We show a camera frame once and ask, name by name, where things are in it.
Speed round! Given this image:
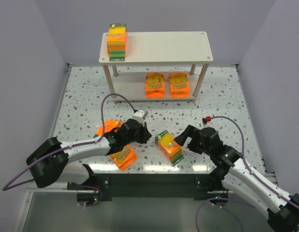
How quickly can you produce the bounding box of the orange box green end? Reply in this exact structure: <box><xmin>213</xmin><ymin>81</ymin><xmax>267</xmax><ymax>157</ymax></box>
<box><xmin>155</xmin><ymin>130</ymin><xmax>184</xmax><ymax>166</ymax></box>

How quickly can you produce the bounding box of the orange Scrub Daddy box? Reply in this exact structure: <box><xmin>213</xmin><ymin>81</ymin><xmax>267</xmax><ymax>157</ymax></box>
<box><xmin>110</xmin><ymin>145</ymin><xmax>138</xmax><ymax>171</ymax></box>
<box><xmin>169</xmin><ymin>72</ymin><xmax>190</xmax><ymax>98</ymax></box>

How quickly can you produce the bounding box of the green orange sponge box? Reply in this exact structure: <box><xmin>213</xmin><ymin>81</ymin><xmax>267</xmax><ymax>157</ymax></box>
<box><xmin>106</xmin><ymin>24</ymin><xmax>128</xmax><ymax>61</ymax></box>

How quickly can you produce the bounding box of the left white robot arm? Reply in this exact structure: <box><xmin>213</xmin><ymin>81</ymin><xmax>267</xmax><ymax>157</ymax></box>
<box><xmin>26</xmin><ymin>118</ymin><xmax>152</xmax><ymax>188</ymax></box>

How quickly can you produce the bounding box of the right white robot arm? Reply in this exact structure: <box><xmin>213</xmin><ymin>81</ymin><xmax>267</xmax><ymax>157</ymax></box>
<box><xmin>174</xmin><ymin>125</ymin><xmax>299</xmax><ymax>232</ymax></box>

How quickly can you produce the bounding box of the white two-tier shelf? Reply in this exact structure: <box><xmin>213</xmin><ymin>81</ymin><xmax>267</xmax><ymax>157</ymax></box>
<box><xmin>99</xmin><ymin>31</ymin><xmax>214</xmax><ymax>102</ymax></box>

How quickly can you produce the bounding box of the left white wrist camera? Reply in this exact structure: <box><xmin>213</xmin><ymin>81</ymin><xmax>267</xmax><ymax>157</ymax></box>
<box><xmin>132</xmin><ymin>110</ymin><xmax>148</xmax><ymax>126</ymax></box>

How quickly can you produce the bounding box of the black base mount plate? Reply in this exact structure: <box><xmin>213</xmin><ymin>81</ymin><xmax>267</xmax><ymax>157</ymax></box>
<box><xmin>67</xmin><ymin>174</ymin><xmax>227</xmax><ymax>201</ymax></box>

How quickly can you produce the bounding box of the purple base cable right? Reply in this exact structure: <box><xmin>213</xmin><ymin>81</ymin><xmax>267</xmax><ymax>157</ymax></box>
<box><xmin>195</xmin><ymin>197</ymin><xmax>255</xmax><ymax>232</ymax></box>

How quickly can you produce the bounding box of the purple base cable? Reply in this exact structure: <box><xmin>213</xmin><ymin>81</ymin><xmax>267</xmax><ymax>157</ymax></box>
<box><xmin>78</xmin><ymin>185</ymin><xmax>103</xmax><ymax>207</ymax></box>
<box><xmin>195</xmin><ymin>197</ymin><xmax>255</xmax><ymax>232</ymax></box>

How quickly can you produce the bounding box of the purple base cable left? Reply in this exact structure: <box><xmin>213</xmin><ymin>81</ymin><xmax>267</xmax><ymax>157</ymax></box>
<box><xmin>78</xmin><ymin>185</ymin><xmax>103</xmax><ymax>207</ymax></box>

